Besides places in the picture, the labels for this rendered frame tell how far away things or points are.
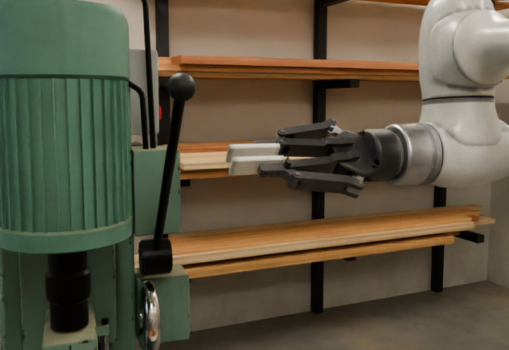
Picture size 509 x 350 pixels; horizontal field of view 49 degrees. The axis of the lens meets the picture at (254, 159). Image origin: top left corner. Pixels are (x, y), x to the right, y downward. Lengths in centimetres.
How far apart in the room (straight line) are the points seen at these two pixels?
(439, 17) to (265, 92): 260
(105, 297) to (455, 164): 56
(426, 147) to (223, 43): 259
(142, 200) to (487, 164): 56
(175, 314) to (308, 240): 213
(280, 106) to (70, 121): 279
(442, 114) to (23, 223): 58
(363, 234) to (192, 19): 157
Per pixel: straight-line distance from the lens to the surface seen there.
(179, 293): 101
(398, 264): 411
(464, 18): 83
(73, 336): 82
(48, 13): 71
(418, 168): 80
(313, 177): 72
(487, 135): 85
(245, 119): 334
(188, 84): 67
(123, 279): 102
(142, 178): 98
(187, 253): 286
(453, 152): 82
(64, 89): 71
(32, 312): 93
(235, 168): 72
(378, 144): 77
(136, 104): 107
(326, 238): 317
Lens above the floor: 139
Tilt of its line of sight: 6 degrees down
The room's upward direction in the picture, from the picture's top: straight up
